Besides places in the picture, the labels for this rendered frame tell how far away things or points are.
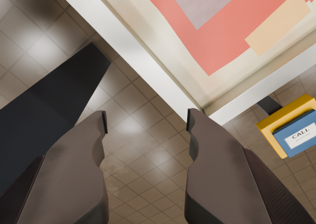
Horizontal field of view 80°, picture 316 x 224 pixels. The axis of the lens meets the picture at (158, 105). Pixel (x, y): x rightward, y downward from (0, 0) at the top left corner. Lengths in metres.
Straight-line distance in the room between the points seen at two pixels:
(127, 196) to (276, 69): 2.05
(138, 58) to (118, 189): 1.93
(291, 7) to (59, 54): 1.31
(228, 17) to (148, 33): 0.14
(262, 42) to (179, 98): 0.18
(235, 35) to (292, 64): 0.11
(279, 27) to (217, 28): 0.11
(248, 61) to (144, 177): 1.75
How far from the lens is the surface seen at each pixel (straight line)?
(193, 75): 0.38
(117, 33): 0.32
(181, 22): 0.36
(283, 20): 0.42
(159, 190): 2.19
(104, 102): 1.52
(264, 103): 0.64
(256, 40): 0.41
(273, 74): 0.40
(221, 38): 0.38
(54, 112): 0.70
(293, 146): 0.57
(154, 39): 0.36
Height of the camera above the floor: 1.31
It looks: 61 degrees down
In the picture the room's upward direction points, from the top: 175 degrees clockwise
